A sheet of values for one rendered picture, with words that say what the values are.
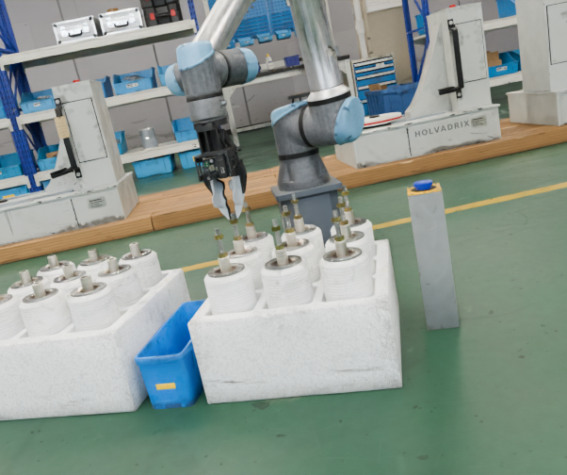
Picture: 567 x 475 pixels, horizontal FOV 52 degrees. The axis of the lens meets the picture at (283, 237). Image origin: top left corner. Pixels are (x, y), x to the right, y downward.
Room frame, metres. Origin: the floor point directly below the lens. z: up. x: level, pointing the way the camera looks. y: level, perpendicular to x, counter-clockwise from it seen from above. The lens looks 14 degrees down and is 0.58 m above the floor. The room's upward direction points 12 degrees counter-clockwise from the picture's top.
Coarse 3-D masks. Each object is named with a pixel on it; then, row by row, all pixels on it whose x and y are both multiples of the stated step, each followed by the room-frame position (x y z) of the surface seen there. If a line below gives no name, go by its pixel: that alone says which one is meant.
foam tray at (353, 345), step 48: (384, 240) 1.35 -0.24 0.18; (384, 288) 1.03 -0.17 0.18; (192, 336) 1.06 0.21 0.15; (240, 336) 1.04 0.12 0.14; (288, 336) 1.02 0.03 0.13; (336, 336) 1.00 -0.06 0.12; (384, 336) 0.98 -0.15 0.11; (240, 384) 1.05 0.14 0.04; (288, 384) 1.03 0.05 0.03; (336, 384) 1.00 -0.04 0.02; (384, 384) 0.98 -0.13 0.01
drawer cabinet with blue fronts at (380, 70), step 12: (360, 60) 6.49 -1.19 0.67; (372, 60) 6.48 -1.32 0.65; (384, 60) 6.48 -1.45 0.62; (360, 72) 6.46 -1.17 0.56; (372, 72) 6.48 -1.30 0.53; (384, 72) 6.47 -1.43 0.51; (396, 72) 6.51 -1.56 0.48; (360, 84) 6.46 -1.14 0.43; (372, 84) 6.49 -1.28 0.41; (384, 84) 6.48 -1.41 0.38; (396, 84) 6.49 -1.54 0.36; (360, 96) 6.47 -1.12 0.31
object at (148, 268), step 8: (144, 256) 1.39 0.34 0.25; (152, 256) 1.40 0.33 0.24; (120, 264) 1.39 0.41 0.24; (136, 264) 1.37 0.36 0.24; (144, 264) 1.38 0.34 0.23; (152, 264) 1.39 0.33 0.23; (144, 272) 1.37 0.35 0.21; (152, 272) 1.38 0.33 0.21; (160, 272) 1.41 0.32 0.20; (144, 280) 1.37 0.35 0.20; (152, 280) 1.38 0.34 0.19; (160, 280) 1.40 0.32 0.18
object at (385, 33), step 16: (368, 16) 7.28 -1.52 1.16; (384, 16) 7.29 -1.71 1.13; (400, 16) 7.30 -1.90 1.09; (368, 32) 7.28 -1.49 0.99; (384, 32) 7.29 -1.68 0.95; (400, 32) 7.30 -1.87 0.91; (368, 48) 7.31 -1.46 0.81; (384, 48) 7.29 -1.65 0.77; (400, 48) 7.30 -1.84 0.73; (400, 64) 7.30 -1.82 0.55; (416, 64) 7.33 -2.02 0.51; (400, 80) 7.30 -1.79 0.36
